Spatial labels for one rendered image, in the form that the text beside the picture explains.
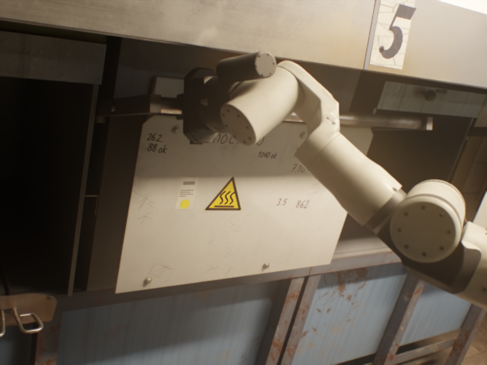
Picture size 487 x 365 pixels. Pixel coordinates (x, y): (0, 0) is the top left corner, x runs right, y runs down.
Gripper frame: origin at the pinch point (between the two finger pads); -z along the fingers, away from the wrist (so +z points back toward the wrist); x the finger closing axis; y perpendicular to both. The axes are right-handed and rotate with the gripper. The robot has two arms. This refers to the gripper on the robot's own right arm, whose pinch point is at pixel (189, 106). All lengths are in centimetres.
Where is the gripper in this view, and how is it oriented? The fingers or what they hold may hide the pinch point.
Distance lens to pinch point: 92.9
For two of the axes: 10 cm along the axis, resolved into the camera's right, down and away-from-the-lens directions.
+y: -8.2, 0.2, -5.6
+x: 0.3, -10.0, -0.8
